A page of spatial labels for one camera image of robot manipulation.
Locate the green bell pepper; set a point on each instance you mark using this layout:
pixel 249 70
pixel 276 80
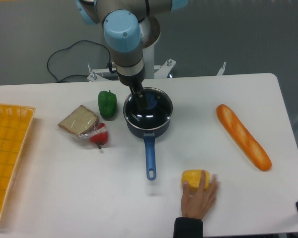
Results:
pixel 107 103

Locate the yellow woven basket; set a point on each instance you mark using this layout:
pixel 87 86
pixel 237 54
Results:
pixel 15 122

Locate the person's hand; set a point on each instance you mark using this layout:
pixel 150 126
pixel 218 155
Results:
pixel 198 205

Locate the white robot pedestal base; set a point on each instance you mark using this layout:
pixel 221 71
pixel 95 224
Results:
pixel 150 30

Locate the blue saucepan with handle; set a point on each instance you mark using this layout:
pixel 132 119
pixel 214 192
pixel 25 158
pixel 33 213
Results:
pixel 149 137

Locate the orange baguette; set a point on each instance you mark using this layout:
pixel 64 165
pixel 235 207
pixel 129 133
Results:
pixel 243 138

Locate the glass lid with blue knob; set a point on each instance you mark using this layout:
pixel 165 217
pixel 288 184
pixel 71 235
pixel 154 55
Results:
pixel 155 115

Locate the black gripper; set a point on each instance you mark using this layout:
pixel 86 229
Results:
pixel 137 90

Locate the black sleeved forearm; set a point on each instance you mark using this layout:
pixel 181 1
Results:
pixel 188 228

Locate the wrapped bread slice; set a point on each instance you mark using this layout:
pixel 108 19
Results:
pixel 82 122

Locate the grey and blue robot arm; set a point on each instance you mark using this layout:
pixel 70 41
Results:
pixel 121 20

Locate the yellow bell pepper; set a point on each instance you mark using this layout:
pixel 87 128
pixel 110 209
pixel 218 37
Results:
pixel 191 179

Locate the red bell pepper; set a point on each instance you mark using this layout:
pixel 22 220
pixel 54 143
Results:
pixel 100 137

